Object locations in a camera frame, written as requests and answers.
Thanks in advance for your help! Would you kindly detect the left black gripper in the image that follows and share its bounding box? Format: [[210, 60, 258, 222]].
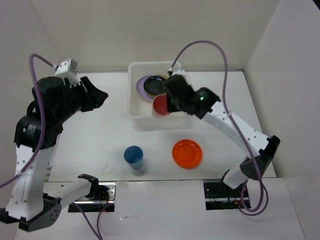
[[57, 75, 110, 121]]

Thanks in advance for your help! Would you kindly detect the pink plastic cup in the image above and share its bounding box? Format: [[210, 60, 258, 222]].
[[151, 94, 171, 118]]

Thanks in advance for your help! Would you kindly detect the black round plate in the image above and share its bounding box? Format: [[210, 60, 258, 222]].
[[143, 76, 168, 97]]

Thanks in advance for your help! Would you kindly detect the yellow woven pattern plate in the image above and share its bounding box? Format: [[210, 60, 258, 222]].
[[143, 73, 169, 99]]

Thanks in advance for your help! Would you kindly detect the purple round plate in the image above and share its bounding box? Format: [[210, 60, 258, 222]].
[[136, 75, 152, 95]]

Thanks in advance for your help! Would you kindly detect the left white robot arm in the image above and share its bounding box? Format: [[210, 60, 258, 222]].
[[0, 76, 108, 232]]

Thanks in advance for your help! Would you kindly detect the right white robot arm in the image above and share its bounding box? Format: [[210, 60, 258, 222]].
[[164, 73, 281, 197]]

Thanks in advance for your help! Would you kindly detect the white plastic bin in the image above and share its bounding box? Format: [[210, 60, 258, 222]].
[[126, 60, 193, 131]]

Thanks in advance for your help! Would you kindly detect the orange round plate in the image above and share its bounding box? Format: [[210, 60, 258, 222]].
[[172, 139, 203, 170]]

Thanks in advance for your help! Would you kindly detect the blue plastic cup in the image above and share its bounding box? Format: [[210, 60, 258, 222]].
[[123, 145, 144, 170]]

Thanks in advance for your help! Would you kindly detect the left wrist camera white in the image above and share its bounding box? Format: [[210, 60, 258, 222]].
[[54, 58, 81, 86]]

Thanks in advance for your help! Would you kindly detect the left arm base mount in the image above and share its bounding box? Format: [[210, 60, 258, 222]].
[[74, 181, 117, 213]]

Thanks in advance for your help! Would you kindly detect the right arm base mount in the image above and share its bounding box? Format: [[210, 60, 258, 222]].
[[203, 179, 244, 211]]

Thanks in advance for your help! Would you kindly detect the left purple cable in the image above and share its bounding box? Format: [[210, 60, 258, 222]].
[[0, 53, 116, 240]]

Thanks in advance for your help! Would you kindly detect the purple cable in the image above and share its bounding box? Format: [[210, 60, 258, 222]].
[[0, 53, 116, 240], [167, 40, 269, 216]]

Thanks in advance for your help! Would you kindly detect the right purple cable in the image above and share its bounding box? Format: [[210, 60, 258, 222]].
[[167, 40, 269, 216]]

